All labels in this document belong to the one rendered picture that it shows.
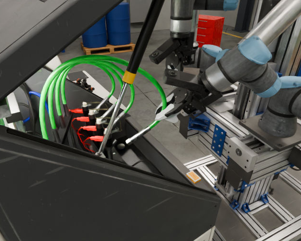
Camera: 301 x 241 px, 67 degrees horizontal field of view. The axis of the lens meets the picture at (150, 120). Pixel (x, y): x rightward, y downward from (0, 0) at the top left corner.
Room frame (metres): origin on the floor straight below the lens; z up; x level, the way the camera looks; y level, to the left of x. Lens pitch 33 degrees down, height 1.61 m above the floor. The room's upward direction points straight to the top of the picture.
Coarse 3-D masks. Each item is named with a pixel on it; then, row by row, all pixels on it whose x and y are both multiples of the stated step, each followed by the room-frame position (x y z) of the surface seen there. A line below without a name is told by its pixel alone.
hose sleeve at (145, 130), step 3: (147, 126) 0.62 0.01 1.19; (144, 129) 0.61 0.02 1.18; (147, 129) 0.61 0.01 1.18; (150, 129) 0.62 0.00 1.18; (138, 132) 0.61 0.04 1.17; (141, 132) 0.61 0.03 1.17; (144, 132) 0.61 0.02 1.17; (135, 135) 0.61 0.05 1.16; (138, 135) 0.61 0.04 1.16; (141, 135) 0.61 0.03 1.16; (132, 138) 0.60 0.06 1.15; (135, 138) 0.60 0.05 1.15; (138, 138) 0.61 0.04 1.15; (132, 141) 0.60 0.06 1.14
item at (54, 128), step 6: (90, 60) 0.73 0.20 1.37; (96, 60) 0.74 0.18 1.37; (102, 60) 0.75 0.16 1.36; (114, 66) 0.78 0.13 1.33; (60, 72) 0.68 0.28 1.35; (120, 72) 0.79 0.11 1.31; (54, 78) 0.67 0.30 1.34; (54, 84) 0.66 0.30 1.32; (132, 84) 0.81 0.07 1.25; (132, 90) 0.81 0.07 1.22; (48, 96) 0.65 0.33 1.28; (132, 96) 0.81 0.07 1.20; (48, 102) 0.65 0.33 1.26; (132, 102) 0.81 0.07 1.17; (48, 108) 0.65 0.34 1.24; (126, 108) 0.80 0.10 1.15; (120, 114) 0.79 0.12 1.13; (54, 120) 0.65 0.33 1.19; (54, 126) 0.65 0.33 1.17; (54, 132) 0.64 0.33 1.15; (54, 138) 0.64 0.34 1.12
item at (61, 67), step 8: (80, 56) 0.59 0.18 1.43; (88, 56) 0.59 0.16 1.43; (96, 56) 0.59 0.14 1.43; (104, 56) 0.59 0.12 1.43; (112, 56) 0.60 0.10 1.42; (64, 64) 0.57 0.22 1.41; (72, 64) 0.58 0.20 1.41; (56, 72) 0.57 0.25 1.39; (144, 72) 0.61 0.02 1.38; (48, 80) 0.56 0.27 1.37; (152, 80) 0.62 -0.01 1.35; (48, 88) 0.57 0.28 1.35; (160, 88) 0.62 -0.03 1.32; (40, 104) 0.56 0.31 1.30; (40, 112) 0.56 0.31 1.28; (40, 120) 0.56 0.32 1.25; (160, 120) 0.62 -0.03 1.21
